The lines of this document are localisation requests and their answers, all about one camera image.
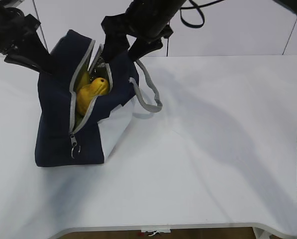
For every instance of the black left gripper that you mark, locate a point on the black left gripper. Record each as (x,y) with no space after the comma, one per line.
(19,40)

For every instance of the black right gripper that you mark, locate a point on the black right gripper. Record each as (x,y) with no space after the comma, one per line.
(147,20)

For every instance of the yellow pear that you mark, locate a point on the yellow pear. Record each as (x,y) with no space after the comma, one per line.
(98,87)

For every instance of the navy blue lunch bag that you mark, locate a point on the navy blue lunch bag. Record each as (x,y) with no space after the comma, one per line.
(63,138)

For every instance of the yellow banana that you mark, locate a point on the yellow banana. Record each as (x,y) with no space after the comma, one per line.
(82,79)

